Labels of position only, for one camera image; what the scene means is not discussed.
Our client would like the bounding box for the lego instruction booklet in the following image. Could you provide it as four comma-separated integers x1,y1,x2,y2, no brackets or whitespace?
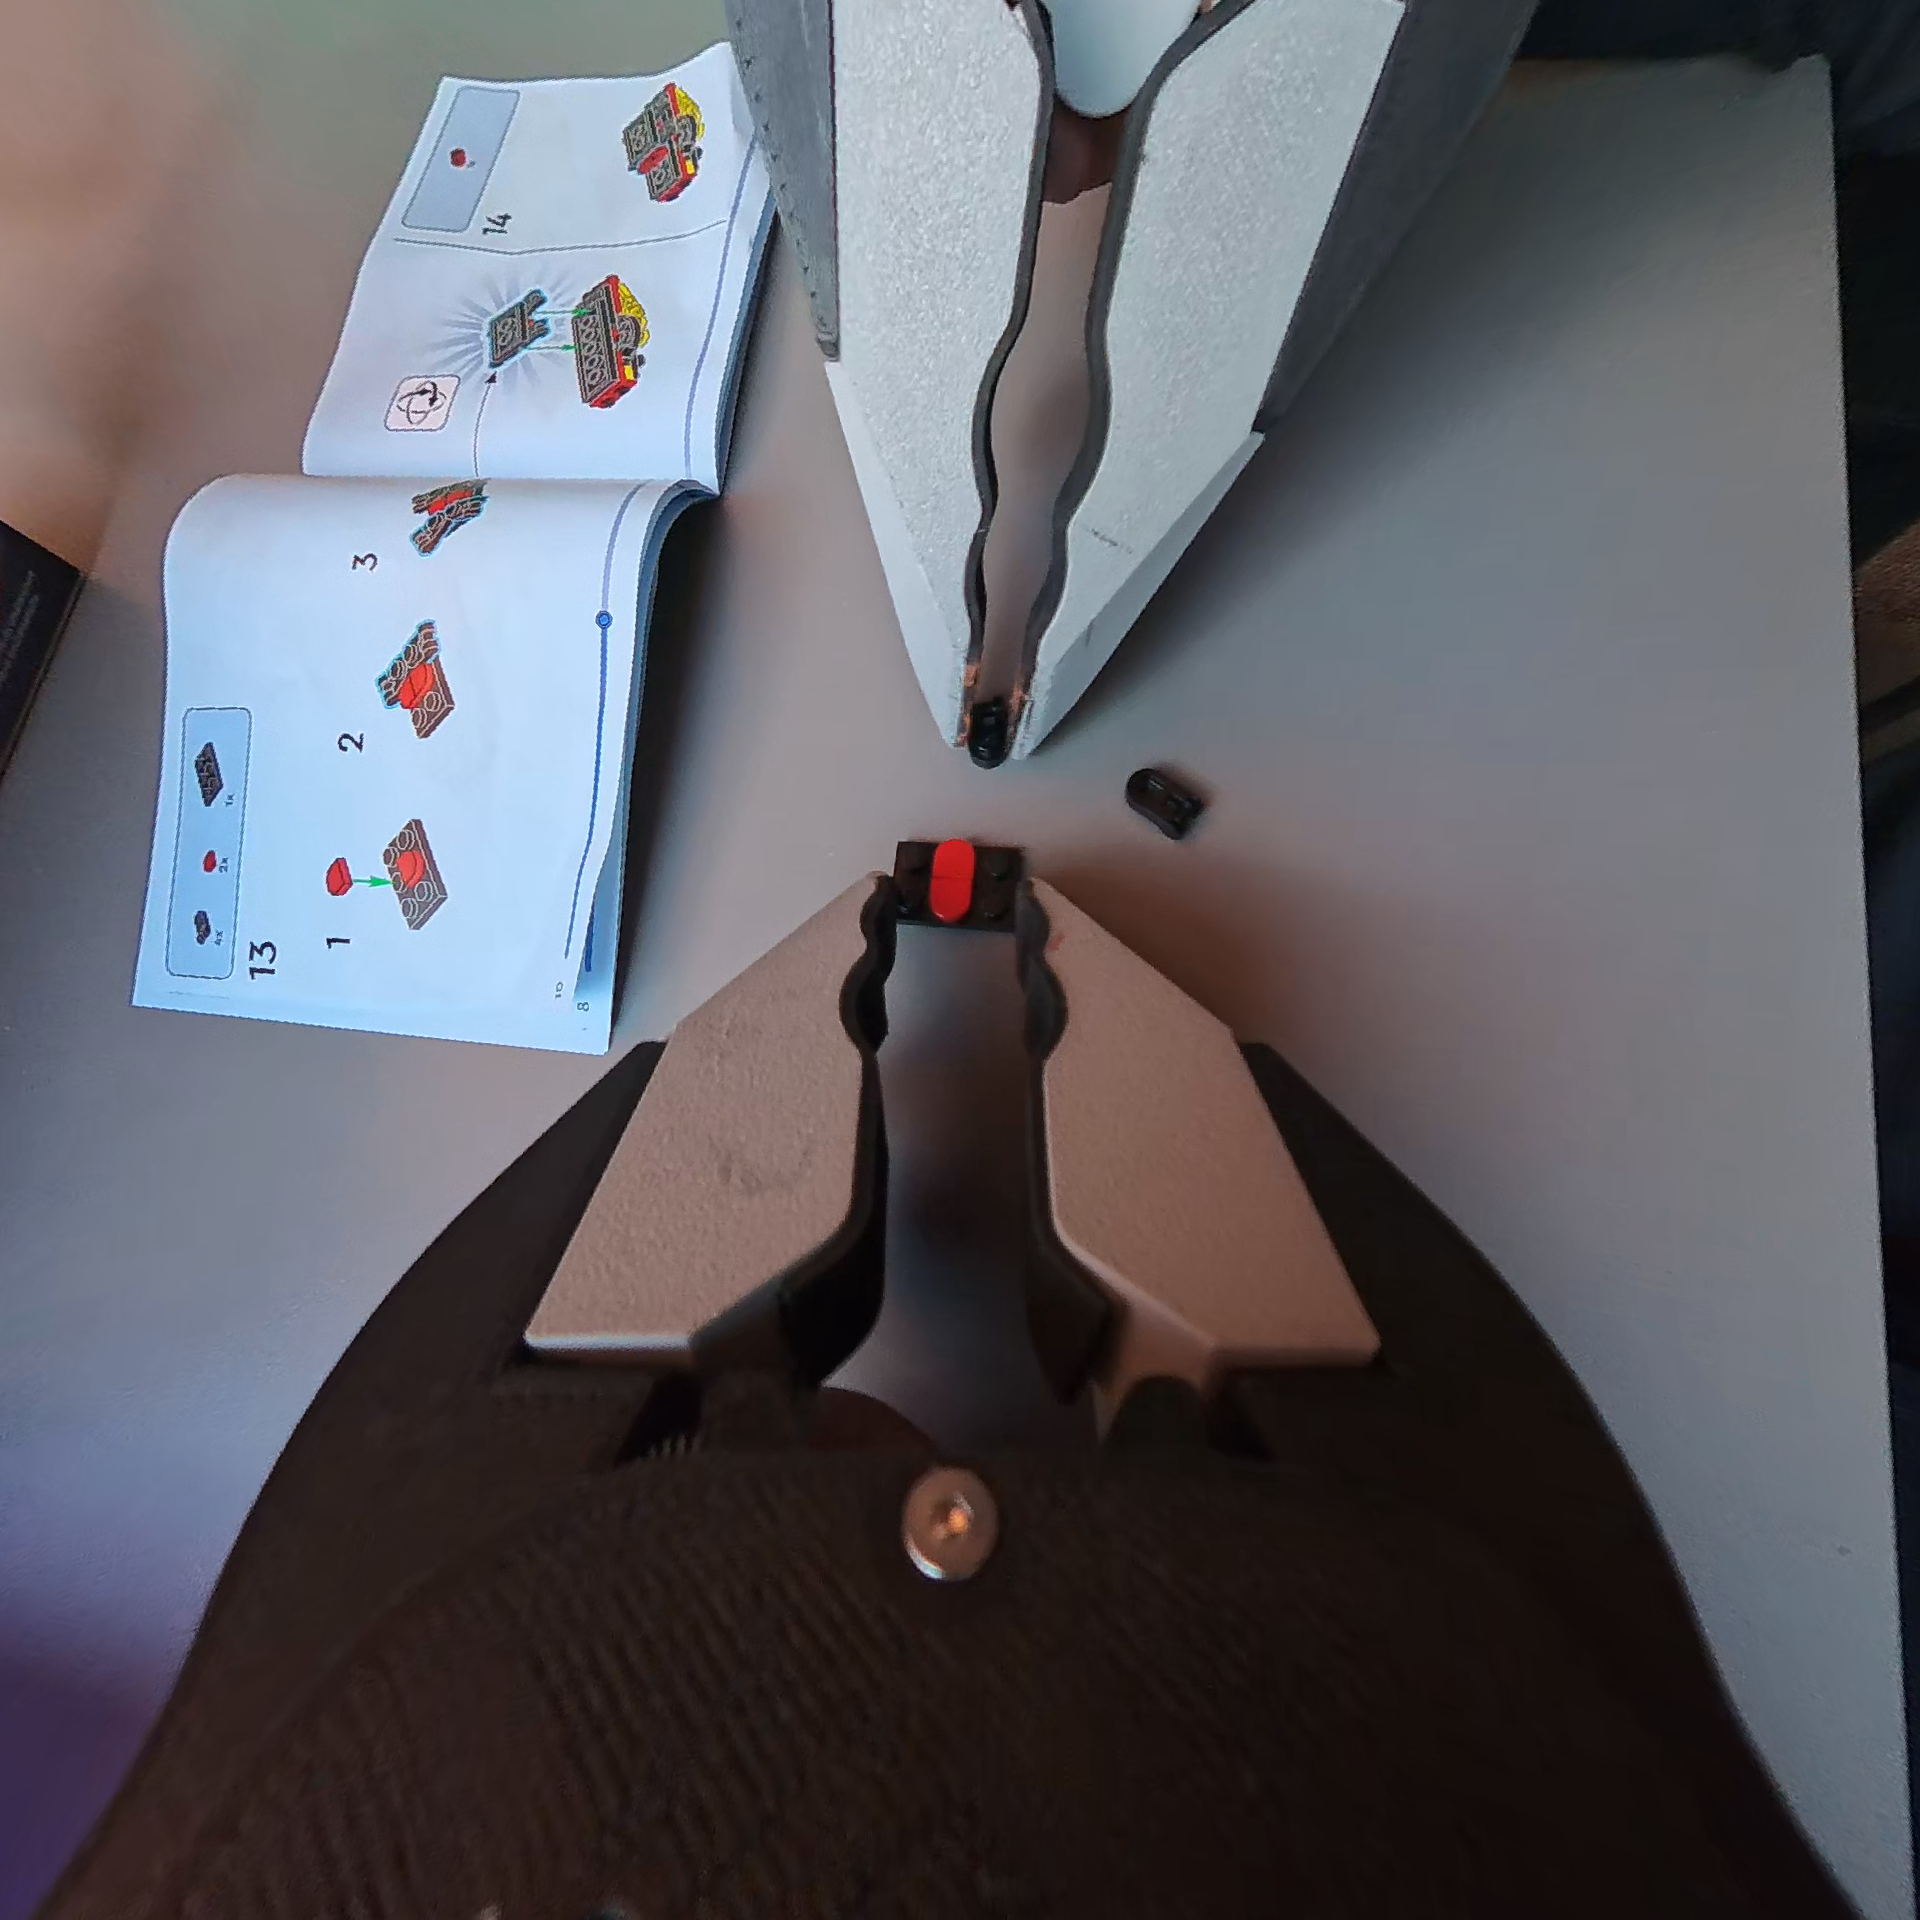
130,35,779,1055

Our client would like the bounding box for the black and red lego assembly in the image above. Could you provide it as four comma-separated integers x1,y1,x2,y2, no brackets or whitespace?
895,837,1033,939

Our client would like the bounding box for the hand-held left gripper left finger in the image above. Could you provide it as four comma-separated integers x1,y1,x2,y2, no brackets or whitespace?
524,867,922,1394

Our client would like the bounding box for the dark purple lego box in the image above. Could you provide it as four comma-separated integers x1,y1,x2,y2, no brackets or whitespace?
0,516,88,780

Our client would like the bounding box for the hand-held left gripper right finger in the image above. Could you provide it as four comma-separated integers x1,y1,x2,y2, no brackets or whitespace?
1016,875,1386,1427

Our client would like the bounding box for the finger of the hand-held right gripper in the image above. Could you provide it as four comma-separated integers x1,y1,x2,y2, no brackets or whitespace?
824,0,1059,752
1016,0,1408,757

